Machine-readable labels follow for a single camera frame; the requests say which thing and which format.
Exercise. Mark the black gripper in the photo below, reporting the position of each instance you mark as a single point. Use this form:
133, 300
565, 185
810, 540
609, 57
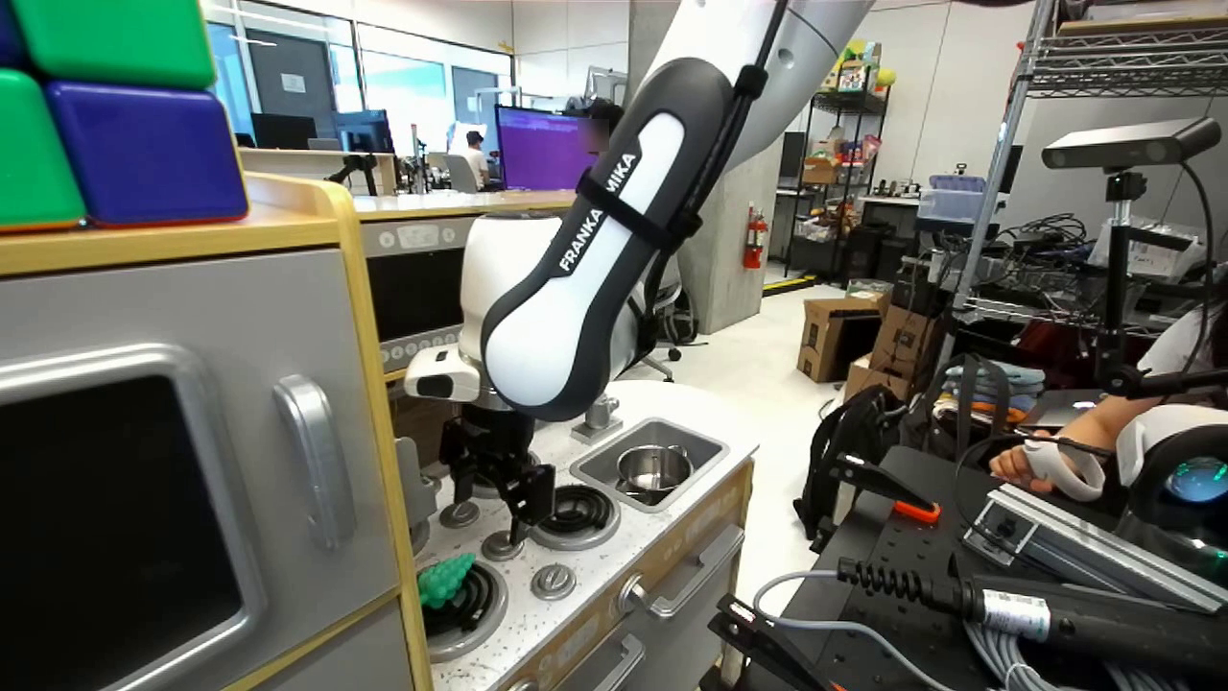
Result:
496, 446

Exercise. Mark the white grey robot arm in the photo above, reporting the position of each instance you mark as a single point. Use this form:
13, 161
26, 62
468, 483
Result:
555, 308

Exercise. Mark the back right stove burner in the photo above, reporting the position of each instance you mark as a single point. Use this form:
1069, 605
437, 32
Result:
582, 518

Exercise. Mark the stove burner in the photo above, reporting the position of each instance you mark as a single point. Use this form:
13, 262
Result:
582, 518
468, 614

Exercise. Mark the grey sink basin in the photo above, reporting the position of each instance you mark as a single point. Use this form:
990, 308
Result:
599, 464

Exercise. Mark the green toy object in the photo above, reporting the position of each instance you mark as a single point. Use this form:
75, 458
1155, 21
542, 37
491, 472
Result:
441, 579

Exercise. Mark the front left stove burner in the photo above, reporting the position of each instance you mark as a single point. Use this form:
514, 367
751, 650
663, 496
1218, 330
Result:
468, 614

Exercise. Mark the steel pot in sink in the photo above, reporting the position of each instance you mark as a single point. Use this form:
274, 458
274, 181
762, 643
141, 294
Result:
655, 471

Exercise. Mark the operator hand with controller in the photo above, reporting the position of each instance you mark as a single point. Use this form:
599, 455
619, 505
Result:
1053, 463

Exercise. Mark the silver toy faucet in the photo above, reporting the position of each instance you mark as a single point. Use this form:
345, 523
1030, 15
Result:
596, 421

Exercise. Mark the toy microwave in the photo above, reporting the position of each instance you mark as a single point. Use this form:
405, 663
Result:
416, 285

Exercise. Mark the toy kitchen play set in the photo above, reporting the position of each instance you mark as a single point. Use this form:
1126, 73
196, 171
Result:
384, 513

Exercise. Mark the toy oven door upper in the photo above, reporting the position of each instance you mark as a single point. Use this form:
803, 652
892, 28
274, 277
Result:
168, 483

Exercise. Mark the purple monitor screen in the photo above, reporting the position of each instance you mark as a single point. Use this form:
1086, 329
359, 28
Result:
542, 149

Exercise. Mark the orange black clamp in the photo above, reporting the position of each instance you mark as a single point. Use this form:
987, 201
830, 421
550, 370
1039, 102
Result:
902, 500

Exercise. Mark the red fire extinguisher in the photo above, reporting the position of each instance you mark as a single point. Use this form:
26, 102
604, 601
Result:
753, 239

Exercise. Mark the person in blue shirt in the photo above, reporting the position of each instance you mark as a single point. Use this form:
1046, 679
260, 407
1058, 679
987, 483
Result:
599, 124

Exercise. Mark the cardboard box on floor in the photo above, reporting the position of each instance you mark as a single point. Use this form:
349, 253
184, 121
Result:
899, 358

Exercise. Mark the white VR controller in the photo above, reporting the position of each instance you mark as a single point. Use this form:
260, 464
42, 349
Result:
1174, 471

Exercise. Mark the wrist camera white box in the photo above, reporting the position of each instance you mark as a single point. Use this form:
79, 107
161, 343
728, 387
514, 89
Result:
441, 373

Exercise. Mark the aluminium extrusion rail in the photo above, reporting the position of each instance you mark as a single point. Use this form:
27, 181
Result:
1025, 528

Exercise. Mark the camera on stand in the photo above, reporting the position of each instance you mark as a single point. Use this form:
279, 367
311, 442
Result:
1135, 143

